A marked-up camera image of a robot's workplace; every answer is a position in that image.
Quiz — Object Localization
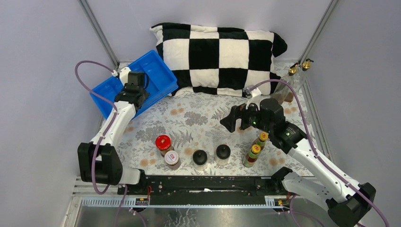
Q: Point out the black cap shaker left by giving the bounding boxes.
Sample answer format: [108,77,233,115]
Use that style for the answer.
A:
[192,150,208,171]

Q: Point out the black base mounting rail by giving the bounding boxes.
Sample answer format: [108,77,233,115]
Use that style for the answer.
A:
[127,174,290,206]

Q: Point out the black white checkered pillow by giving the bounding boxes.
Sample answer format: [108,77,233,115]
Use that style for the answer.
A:
[150,22,288,97]

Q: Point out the gold oil bottle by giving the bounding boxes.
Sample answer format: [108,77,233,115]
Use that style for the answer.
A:
[288,58,314,93]
[271,63,299,105]

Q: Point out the blue plastic divided bin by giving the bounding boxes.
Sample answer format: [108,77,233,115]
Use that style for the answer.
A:
[93,50,178,117]

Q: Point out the floral pattern table mat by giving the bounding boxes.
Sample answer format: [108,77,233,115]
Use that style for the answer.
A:
[116,92,311,176]

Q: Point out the gold top oil bottle left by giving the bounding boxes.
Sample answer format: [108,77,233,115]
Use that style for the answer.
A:
[271,63,299,105]

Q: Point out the gold top oil bottle right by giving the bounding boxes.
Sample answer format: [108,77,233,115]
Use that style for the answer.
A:
[288,58,314,93]

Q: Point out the red lid sauce jar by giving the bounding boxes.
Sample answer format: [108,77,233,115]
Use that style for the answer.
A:
[155,135,174,157]

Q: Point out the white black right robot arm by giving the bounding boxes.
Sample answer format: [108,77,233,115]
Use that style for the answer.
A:
[220,98,376,227]

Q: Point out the black cap shaker right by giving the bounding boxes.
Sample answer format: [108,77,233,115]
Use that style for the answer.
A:
[215,144,231,166]

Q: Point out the yellow cap sauce bottle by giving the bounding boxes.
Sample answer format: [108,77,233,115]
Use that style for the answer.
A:
[253,132,269,150]
[242,144,261,167]

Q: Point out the white lid sauce jar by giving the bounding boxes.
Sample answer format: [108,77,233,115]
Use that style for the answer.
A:
[164,150,181,170]

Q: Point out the black cap shaker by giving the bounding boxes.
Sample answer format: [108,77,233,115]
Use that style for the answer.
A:
[192,150,208,171]
[215,144,231,166]

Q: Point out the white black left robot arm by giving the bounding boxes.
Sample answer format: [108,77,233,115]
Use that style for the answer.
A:
[78,72,149,194]

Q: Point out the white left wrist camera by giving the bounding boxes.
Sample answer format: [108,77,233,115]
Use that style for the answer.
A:
[112,67,131,86]

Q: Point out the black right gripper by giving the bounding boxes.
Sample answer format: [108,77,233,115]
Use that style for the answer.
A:
[219,97,272,133]

